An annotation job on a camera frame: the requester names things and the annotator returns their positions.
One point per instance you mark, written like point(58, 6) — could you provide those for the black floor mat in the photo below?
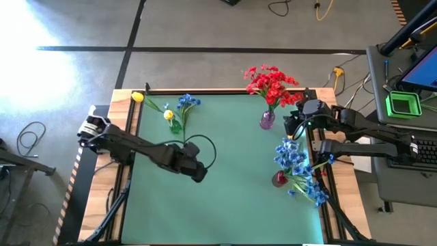
point(80, 212)

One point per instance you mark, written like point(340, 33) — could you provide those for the black keyboard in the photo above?
point(428, 153)

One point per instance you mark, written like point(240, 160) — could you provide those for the red artificial flower bunch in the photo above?
point(290, 99)
point(276, 77)
point(252, 71)

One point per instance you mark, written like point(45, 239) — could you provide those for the black metal stand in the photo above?
point(30, 164)

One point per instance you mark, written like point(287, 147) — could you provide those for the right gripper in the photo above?
point(314, 111)

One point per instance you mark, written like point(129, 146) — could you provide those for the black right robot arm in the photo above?
point(368, 126)

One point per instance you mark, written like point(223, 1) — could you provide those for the red glass vase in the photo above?
point(279, 178)

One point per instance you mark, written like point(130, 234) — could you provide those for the monitor with blue screen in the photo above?
point(425, 73)

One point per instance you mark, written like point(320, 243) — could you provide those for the black equipment box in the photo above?
point(231, 2)

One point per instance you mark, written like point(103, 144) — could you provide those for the black table frame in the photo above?
point(222, 92)

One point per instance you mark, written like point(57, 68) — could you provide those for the blue pen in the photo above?
point(386, 66)

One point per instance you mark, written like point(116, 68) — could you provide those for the striped hazard tape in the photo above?
point(71, 181)

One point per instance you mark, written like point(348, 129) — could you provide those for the blue artificial flower bunch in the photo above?
point(290, 155)
point(315, 196)
point(187, 100)

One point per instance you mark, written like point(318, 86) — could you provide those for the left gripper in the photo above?
point(191, 165)

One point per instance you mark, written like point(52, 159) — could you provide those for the grey desk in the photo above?
point(403, 191)

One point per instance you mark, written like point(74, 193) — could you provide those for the purple glass vase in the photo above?
point(267, 120)

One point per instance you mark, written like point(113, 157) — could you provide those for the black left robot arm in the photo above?
point(136, 145)

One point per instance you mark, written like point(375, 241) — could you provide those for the white paper sheet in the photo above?
point(365, 167)

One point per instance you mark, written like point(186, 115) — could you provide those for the yellow plug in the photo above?
point(338, 71)

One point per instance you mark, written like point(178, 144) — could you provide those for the green glass vase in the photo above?
point(176, 127)

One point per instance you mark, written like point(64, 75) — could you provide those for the green table mat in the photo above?
point(222, 225)

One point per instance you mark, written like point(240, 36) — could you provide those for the black support strut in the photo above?
point(112, 212)
point(345, 222)

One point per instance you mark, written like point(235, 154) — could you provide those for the green plastic box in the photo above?
point(389, 102)

